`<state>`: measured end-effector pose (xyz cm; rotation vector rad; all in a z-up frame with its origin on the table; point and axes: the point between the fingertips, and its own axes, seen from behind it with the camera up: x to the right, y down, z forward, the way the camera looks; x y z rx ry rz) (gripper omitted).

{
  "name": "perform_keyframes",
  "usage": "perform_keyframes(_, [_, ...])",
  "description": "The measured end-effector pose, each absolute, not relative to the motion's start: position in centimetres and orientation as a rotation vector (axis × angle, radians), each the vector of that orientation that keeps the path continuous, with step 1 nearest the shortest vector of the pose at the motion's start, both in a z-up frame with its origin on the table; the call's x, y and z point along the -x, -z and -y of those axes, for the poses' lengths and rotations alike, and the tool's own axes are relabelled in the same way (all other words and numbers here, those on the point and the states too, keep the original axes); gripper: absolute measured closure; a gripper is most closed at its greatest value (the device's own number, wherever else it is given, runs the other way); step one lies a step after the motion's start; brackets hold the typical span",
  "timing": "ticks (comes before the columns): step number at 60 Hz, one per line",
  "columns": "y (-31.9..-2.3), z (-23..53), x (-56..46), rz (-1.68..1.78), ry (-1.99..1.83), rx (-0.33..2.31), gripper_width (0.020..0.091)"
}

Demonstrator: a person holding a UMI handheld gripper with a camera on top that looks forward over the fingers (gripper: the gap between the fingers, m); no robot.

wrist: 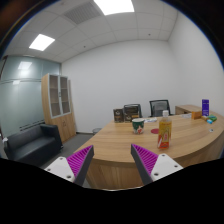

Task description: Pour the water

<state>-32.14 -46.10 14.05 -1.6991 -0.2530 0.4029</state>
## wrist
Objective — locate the purple upright box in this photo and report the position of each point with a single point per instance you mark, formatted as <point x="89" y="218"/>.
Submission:
<point x="205" y="107"/>

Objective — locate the yellow drink bottle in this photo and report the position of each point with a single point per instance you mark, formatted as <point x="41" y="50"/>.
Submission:
<point x="164" y="133"/>

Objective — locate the wooden side desk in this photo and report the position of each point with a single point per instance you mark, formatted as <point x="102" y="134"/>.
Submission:
<point x="185" y="108"/>

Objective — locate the green flat box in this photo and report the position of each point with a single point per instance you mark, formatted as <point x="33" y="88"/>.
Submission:
<point x="212" y="117"/>

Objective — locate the small tan box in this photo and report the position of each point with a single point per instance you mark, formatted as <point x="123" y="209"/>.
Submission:
<point x="204" y="117"/>

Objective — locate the wooden glass-door shelf cabinet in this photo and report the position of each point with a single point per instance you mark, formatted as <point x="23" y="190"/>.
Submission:
<point x="63" y="123"/>

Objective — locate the wide dark brown box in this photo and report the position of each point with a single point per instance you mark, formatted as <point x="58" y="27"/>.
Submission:
<point x="131" y="115"/>

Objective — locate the orange cardboard box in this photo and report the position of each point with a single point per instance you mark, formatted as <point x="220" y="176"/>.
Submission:
<point x="196" y="114"/>

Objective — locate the black mesh office chair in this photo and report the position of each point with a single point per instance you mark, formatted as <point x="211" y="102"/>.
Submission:
<point x="160" y="107"/>

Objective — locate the ceiling air vent grille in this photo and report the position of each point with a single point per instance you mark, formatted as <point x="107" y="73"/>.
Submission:
<point x="81" y="12"/>

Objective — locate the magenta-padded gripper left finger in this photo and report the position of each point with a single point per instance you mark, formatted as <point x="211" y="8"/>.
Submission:
<point x="61" y="166"/>

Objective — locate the green and white leaflet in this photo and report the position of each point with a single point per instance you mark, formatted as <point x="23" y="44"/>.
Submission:
<point x="150" y="119"/>

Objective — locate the green printed mug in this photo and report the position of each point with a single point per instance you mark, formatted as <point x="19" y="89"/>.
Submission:
<point x="138" y="126"/>

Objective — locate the tall dark brown box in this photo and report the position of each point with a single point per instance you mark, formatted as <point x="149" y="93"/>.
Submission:
<point x="118" y="115"/>

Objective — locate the small blue pack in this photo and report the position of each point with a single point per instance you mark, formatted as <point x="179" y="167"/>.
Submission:
<point x="209" y="121"/>

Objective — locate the black leather sofa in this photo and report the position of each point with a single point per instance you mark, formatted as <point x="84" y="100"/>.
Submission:
<point x="33" y="145"/>

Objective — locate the square ceiling light panel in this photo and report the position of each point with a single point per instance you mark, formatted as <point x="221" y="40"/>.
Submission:
<point x="41" y="42"/>
<point x="114" y="6"/>

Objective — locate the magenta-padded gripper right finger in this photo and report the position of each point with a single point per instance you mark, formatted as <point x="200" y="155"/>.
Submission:
<point x="163" y="165"/>

